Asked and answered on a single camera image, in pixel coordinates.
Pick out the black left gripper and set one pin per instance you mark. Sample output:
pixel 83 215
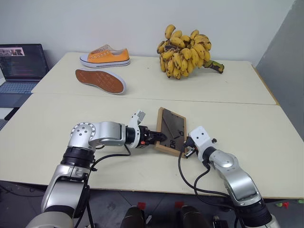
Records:
pixel 144 138

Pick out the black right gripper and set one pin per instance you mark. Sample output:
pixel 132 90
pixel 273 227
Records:
pixel 191 150

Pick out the wooden picture frame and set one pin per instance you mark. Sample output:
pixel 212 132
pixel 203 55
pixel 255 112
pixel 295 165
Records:
pixel 171 129

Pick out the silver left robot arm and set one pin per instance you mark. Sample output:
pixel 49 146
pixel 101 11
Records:
pixel 104 133

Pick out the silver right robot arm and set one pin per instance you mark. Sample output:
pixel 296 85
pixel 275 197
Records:
pixel 240 180

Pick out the dark rounded shape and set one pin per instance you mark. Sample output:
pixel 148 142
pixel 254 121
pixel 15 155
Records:
pixel 192 217
pixel 133 217

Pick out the orange canvas sneaker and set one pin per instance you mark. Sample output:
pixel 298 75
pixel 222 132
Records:
pixel 101 81
pixel 107 56

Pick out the yellow banana bunch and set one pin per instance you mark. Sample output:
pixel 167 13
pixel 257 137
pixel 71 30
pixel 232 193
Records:
pixel 184 55

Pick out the red and green floor clutter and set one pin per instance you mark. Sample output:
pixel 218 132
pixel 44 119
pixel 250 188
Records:
pixel 285 204

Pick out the grey partition panel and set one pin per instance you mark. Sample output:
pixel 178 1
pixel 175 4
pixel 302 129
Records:
pixel 285 71

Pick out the grey open laptop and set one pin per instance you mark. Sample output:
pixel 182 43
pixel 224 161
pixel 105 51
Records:
pixel 20 64

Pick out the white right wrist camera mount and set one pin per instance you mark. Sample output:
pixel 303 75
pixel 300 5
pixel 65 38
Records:
pixel 200 139

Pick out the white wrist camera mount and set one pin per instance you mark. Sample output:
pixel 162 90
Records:
pixel 134 118
pixel 200 139

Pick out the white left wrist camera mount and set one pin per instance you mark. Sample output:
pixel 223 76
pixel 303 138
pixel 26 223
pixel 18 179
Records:
pixel 134 118

